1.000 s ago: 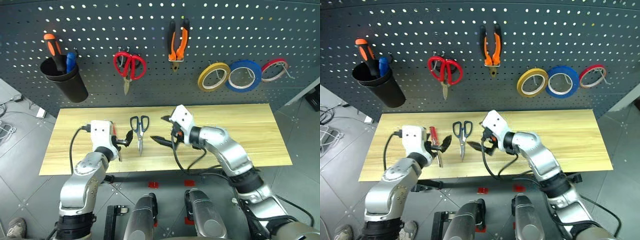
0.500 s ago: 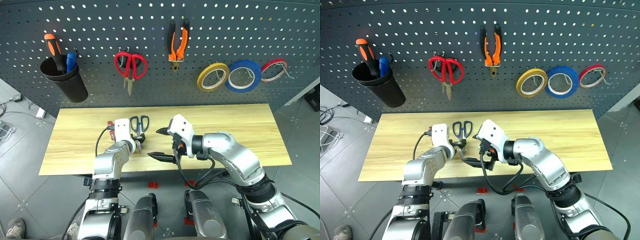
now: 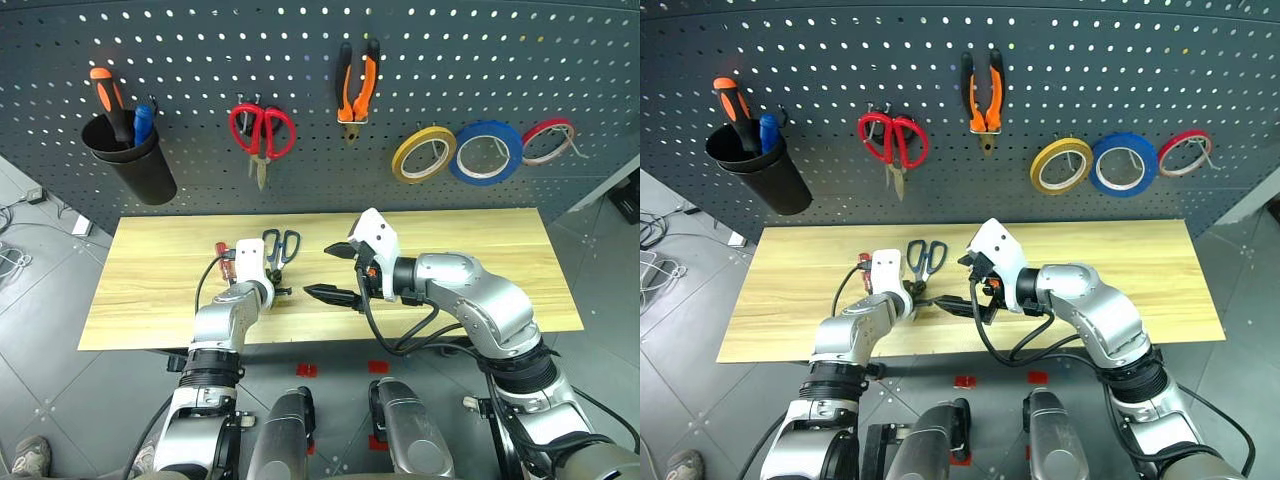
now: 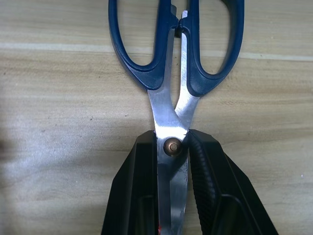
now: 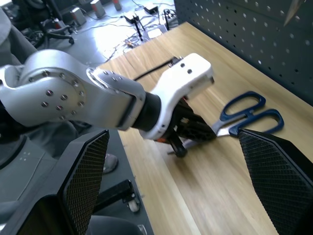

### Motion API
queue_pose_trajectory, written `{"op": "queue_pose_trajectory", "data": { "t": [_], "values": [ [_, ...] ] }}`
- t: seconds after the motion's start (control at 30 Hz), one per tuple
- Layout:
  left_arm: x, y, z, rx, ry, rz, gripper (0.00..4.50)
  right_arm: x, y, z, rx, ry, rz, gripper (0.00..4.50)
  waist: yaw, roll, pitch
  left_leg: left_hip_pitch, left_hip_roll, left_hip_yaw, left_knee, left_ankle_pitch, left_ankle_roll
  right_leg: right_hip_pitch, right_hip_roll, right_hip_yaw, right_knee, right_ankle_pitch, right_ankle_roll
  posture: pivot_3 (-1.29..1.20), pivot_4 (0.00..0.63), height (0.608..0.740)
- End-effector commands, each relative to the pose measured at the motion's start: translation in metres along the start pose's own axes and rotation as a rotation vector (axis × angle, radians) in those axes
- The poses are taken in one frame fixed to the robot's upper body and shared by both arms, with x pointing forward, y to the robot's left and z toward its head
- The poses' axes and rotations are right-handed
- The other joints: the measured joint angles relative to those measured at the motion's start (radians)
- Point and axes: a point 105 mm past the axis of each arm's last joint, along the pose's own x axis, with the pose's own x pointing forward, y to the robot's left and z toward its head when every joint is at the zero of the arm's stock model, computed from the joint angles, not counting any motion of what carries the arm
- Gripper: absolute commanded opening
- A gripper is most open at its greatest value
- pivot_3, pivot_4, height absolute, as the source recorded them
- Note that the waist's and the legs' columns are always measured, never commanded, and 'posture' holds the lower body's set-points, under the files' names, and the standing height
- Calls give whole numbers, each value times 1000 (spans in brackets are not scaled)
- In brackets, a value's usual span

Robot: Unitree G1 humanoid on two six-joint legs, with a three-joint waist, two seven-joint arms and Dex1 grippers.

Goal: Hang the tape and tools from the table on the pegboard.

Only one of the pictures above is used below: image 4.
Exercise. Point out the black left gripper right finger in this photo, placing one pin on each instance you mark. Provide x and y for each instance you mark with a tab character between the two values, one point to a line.
220	186

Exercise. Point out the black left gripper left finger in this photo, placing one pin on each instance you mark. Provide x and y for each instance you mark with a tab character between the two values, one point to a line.
132	191

